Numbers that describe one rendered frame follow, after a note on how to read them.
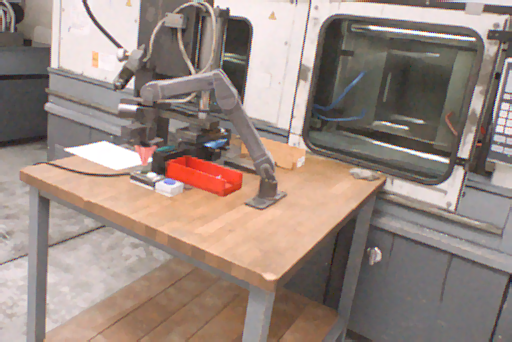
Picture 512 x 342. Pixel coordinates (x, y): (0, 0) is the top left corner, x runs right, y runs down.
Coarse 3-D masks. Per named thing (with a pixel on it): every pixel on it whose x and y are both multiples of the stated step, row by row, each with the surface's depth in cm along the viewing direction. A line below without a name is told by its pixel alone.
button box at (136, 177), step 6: (42, 162) 170; (66, 168) 165; (90, 174) 163; (96, 174) 163; (102, 174) 163; (108, 174) 164; (114, 174) 164; (120, 174) 165; (126, 174) 166; (132, 174) 161; (138, 174) 161; (156, 174) 163; (132, 180) 161; (138, 180) 160; (144, 180) 158; (150, 180) 157; (156, 180) 158; (162, 180) 160; (144, 186) 159; (150, 186) 157
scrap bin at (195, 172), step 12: (168, 168) 169; (180, 168) 166; (192, 168) 178; (204, 168) 175; (216, 168) 172; (228, 168) 169; (180, 180) 167; (192, 180) 164; (204, 180) 161; (216, 180) 159; (228, 180) 170; (240, 180) 167; (216, 192) 159; (228, 192) 160
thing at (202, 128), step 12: (204, 96) 186; (168, 108) 201; (204, 108) 187; (180, 120) 191; (192, 120) 187; (204, 120) 186; (216, 120) 189; (180, 132) 183; (192, 132) 182; (204, 132) 185; (216, 132) 192
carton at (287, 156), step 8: (264, 144) 215; (272, 144) 212; (280, 144) 210; (240, 152) 209; (248, 152) 207; (272, 152) 200; (280, 152) 198; (288, 152) 196; (296, 152) 207; (304, 152) 205; (280, 160) 199; (288, 160) 197; (296, 160) 207; (304, 160) 206; (288, 168) 197
